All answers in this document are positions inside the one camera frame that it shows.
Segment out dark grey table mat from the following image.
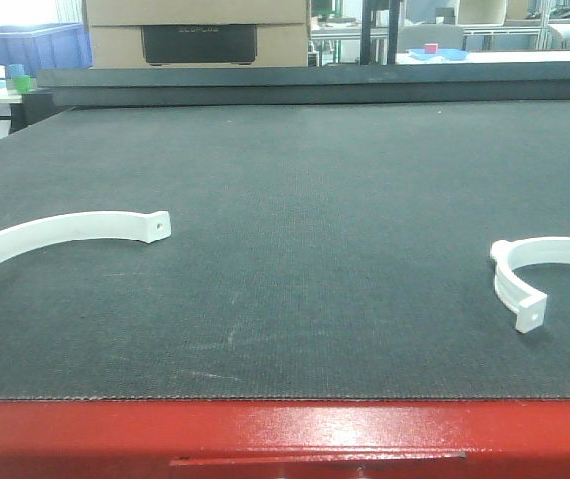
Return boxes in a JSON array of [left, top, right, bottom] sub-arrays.
[[0, 101, 570, 399]]

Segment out blue tray with red cube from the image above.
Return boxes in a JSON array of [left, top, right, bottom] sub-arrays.
[[407, 43, 468, 61]]

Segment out cardboard box with black print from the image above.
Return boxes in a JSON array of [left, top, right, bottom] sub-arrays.
[[85, 1, 310, 69]]

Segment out white curved clamp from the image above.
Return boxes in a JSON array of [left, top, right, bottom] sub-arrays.
[[0, 211, 172, 264], [490, 236, 570, 334]]

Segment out red metal table edge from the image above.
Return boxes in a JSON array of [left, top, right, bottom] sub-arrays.
[[0, 400, 570, 478]]

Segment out green cup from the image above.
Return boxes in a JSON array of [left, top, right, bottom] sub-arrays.
[[13, 75, 32, 94]]

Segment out blue crate far left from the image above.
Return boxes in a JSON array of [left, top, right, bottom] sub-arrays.
[[0, 23, 93, 76]]

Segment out dark raised board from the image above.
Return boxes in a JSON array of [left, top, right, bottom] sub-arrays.
[[37, 61, 570, 108]]

